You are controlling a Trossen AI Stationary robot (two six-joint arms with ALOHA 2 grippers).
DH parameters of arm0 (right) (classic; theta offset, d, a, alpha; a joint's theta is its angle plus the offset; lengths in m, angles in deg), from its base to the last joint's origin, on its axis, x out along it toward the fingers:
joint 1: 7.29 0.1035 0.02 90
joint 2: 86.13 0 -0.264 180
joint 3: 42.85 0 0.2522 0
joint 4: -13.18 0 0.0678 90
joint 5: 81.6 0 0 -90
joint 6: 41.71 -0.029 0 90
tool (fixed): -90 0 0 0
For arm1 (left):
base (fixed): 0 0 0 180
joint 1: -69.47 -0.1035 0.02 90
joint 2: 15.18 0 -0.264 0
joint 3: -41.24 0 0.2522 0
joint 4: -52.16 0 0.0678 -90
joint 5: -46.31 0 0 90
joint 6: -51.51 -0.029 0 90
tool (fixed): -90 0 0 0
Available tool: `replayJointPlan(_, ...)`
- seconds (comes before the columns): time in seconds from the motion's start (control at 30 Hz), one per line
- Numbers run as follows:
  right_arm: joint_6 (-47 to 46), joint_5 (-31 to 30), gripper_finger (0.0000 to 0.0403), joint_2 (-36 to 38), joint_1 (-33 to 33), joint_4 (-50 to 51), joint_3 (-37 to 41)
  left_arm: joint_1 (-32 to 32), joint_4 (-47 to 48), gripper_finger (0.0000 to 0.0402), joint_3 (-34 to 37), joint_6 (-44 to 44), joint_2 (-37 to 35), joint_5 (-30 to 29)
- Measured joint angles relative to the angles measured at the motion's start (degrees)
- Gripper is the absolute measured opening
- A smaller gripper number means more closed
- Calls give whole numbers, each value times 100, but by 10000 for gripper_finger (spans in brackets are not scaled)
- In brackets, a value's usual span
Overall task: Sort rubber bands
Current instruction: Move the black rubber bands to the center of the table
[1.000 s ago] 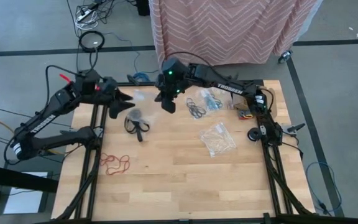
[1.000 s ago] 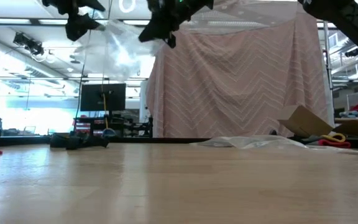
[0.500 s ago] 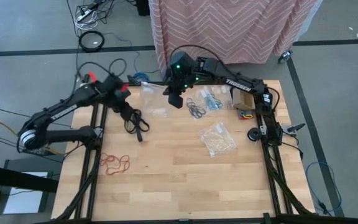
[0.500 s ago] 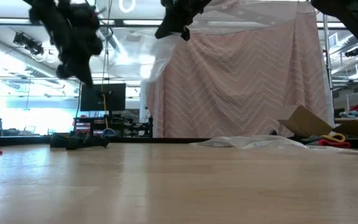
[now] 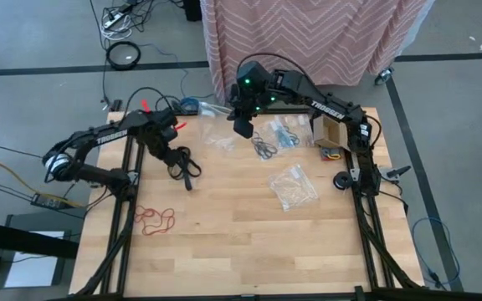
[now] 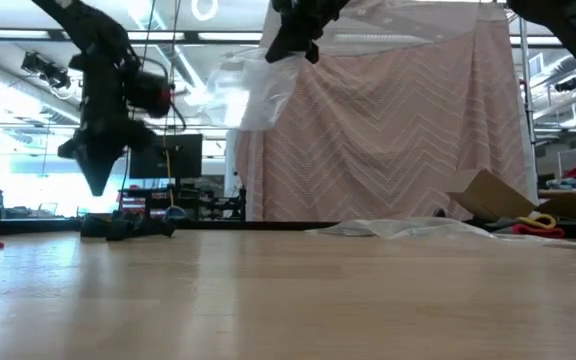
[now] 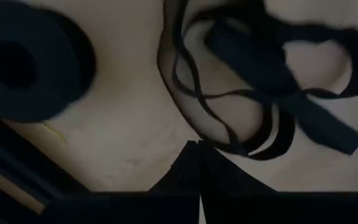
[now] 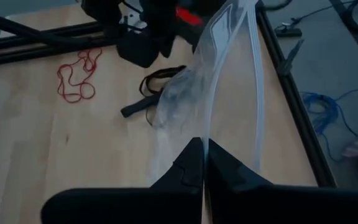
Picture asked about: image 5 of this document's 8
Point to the small cardboard box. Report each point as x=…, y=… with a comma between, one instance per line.
x=329, y=134

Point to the grey metal clamp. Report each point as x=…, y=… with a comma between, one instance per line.
x=115, y=104

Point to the red rubber band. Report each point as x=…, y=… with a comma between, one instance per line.
x=145, y=229
x=167, y=217

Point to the pink chevron cloth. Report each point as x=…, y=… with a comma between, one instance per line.
x=287, y=42

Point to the dark grey loop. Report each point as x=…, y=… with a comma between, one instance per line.
x=329, y=151

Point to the yellow loop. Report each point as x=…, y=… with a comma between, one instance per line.
x=335, y=157

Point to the black floor box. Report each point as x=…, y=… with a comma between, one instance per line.
x=191, y=10

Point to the white power strip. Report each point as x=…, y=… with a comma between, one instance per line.
x=113, y=20

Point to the teal rubber band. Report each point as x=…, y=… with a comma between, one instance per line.
x=283, y=131
x=285, y=136
x=289, y=140

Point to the red loop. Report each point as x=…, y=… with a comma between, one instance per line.
x=325, y=158

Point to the black power brick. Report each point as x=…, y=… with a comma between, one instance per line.
x=46, y=201

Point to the white panel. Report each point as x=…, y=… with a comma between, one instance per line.
x=32, y=267

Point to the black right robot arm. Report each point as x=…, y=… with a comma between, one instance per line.
x=326, y=109

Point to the black clamp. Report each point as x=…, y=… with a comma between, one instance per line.
x=396, y=172

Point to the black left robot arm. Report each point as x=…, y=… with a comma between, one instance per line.
x=111, y=136

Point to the rack caster wheel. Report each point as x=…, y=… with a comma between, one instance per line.
x=384, y=76

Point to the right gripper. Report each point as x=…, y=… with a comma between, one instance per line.
x=251, y=104

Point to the tape roll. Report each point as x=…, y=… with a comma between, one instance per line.
x=336, y=184

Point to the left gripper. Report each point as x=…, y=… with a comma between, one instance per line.
x=163, y=148

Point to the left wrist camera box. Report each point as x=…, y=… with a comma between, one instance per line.
x=163, y=119

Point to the black bench bar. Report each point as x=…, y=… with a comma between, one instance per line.
x=15, y=238

